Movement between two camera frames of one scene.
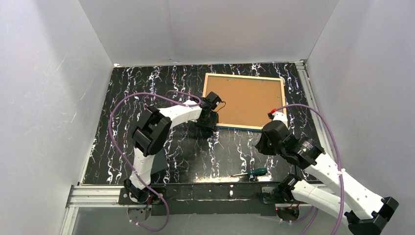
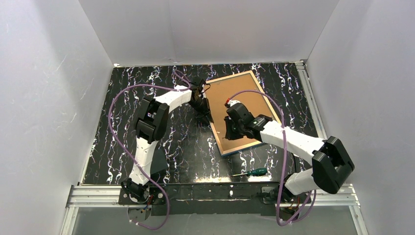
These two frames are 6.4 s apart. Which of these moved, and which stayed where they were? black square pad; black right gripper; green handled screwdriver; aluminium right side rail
Moved: black right gripper
Stayed: black square pad; aluminium right side rail; green handled screwdriver
